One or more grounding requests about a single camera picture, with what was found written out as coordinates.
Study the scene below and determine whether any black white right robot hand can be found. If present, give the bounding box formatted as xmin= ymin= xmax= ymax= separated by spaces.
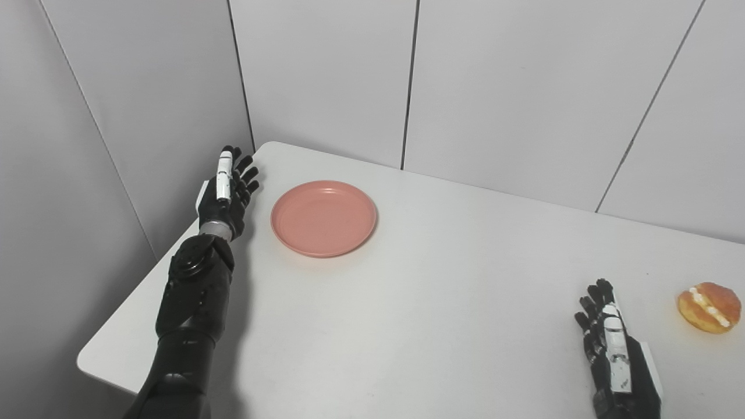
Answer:
xmin=574 ymin=278 xmax=664 ymax=419

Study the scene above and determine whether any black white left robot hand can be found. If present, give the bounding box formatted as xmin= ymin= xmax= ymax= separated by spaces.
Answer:
xmin=196 ymin=145 xmax=261 ymax=240

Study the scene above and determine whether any pink round plate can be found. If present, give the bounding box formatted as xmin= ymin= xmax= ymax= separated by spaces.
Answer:
xmin=270 ymin=180 xmax=378 ymax=258

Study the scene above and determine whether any cream puff pastry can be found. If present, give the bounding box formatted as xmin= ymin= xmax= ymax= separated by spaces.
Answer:
xmin=676 ymin=282 xmax=742 ymax=335

